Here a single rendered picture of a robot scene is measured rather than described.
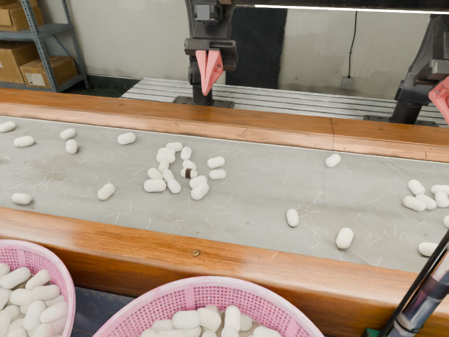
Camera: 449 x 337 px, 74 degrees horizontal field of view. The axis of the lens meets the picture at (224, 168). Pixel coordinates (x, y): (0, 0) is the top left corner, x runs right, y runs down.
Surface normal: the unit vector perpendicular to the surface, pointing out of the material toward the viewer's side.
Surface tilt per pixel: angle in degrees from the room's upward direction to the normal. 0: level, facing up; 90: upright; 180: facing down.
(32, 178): 0
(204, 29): 39
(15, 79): 91
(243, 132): 45
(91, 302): 0
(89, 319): 0
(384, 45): 90
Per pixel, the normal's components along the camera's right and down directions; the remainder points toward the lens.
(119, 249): 0.00, -0.81
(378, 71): -0.23, 0.58
